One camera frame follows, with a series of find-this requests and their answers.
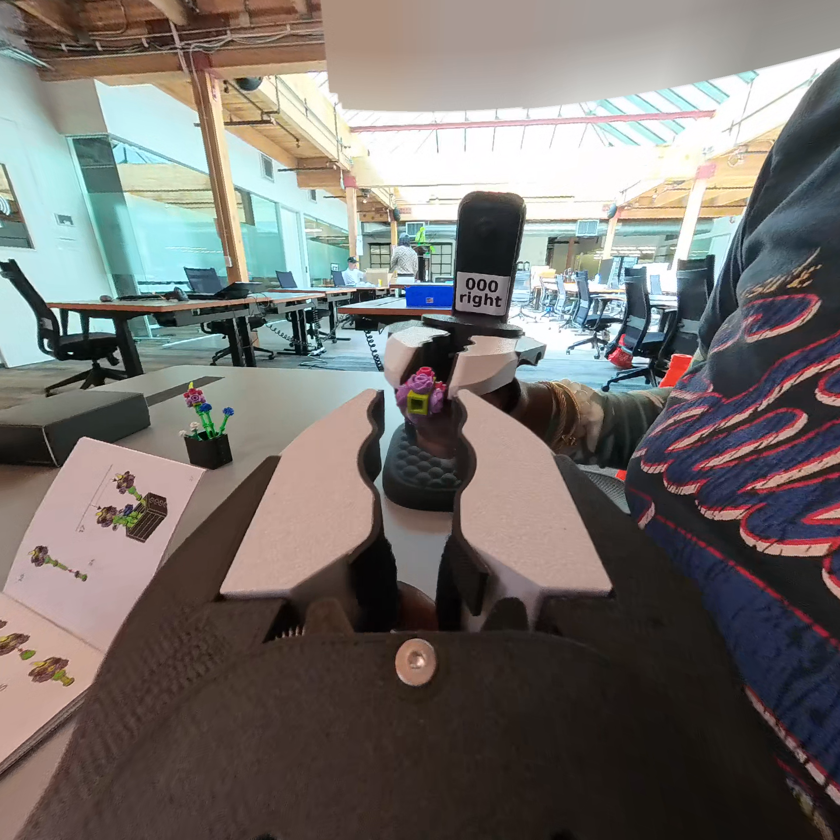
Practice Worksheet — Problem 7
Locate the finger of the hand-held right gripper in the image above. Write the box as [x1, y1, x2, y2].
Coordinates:
[382, 325, 450, 389]
[453, 335, 523, 397]

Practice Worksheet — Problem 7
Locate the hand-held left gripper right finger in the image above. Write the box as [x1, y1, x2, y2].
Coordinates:
[437, 389, 614, 626]

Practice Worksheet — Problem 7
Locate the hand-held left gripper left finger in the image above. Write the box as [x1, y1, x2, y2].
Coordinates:
[221, 389, 397, 624]

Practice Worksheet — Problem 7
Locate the grey background desk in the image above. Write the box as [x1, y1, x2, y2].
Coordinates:
[342, 300, 455, 371]

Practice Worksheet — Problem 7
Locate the wooden background desk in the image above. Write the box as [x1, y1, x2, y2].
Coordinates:
[46, 292, 329, 379]

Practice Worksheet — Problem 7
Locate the person's right hand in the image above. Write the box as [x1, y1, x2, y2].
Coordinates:
[434, 378, 526, 454]

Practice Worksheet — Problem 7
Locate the gold bangle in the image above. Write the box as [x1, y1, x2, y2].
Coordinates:
[544, 381, 578, 454]
[567, 384, 605, 454]

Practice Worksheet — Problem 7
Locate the black office chair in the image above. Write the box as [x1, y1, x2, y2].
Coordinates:
[650, 256, 716, 384]
[565, 269, 620, 358]
[0, 259, 128, 397]

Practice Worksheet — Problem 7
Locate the black wrist rest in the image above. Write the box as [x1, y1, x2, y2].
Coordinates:
[381, 418, 477, 513]

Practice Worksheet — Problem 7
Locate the LEGO flower bouquet in pot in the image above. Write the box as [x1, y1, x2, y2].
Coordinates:
[180, 381, 238, 471]

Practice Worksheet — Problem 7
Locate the orange traffic cone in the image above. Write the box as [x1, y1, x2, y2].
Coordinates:
[657, 352, 694, 391]

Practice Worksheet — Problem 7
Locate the instruction booklet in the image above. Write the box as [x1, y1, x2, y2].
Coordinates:
[0, 437, 208, 778]

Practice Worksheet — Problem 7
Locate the flat black box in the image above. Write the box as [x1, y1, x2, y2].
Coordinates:
[0, 389, 153, 467]

